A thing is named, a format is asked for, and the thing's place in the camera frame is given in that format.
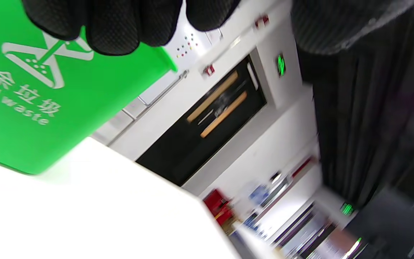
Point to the green exit sign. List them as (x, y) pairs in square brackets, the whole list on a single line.
[(281, 65)]

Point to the red fire alarm box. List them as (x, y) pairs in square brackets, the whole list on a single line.
[(208, 70)]

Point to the group of coloured whiteboard magnets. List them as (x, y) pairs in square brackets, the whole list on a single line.
[(187, 46)]

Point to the black doorway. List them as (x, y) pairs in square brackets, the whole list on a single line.
[(192, 144)]

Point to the red wall alarm bell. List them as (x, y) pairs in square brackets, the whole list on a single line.
[(261, 21)]

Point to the red cabinet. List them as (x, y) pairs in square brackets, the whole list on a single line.
[(218, 205)]

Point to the grey hand controller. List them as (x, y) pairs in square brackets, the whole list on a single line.
[(336, 25)]

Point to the green food waste bin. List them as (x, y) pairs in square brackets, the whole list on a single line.
[(84, 93)]

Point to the black curtain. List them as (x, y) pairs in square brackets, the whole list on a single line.
[(354, 126)]

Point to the person's left hand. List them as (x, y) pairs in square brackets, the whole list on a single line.
[(120, 25)]

